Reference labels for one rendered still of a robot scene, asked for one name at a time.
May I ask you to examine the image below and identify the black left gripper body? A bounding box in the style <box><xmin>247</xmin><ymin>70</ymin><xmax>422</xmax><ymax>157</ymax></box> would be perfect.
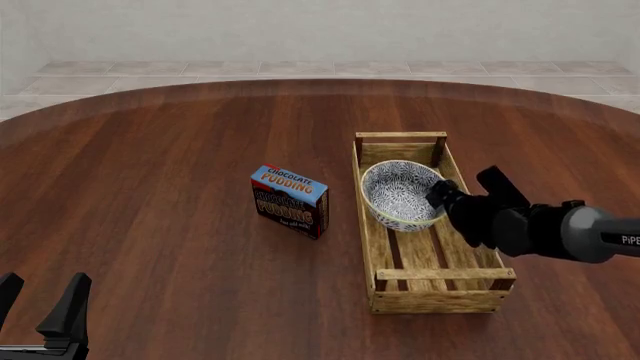
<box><xmin>0</xmin><ymin>340</ymin><xmax>91</xmax><ymax>360</ymax></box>

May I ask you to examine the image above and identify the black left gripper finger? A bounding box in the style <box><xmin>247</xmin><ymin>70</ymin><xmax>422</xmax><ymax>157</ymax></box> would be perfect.
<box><xmin>0</xmin><ymin>272</ymin><xmax>25</xmax><ymax>332</ymax></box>
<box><xmin>34</xmin><ymin>272</ymin><xmax>93</xmax><ymax>351</ymax></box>

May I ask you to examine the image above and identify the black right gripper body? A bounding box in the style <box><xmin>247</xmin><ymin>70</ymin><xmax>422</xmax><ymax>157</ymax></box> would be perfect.
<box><xmin>443</xmin><ymin>192</ymin><xmax>500</xmax><ymax>249</ymax></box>

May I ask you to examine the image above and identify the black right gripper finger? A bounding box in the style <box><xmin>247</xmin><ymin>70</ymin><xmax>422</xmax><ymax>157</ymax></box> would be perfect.
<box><xmin>424</xmin><ymin>179</ymin><xmax>460</xmax><ymax>211</ymax></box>

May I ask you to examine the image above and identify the blue patterned white bowl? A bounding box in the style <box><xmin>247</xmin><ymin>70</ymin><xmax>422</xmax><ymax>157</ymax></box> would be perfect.
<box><xmin>360</xmin><ymin>159</ymin><xmax>449</xmax><ymax>233</ymax></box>

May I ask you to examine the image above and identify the wooden slat tray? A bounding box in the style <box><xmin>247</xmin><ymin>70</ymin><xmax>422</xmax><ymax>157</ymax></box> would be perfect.
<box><xmin>352</xmin><ymin>130</ymin><xmax>518</xmax><ymax>315</ymax></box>

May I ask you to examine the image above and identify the chocolate pudding box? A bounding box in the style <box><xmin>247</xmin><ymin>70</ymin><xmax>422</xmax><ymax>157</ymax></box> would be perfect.
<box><xmin>250</xmin><ymin>163</ymin><xmax>330</xmax><ymax>241</ymax></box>

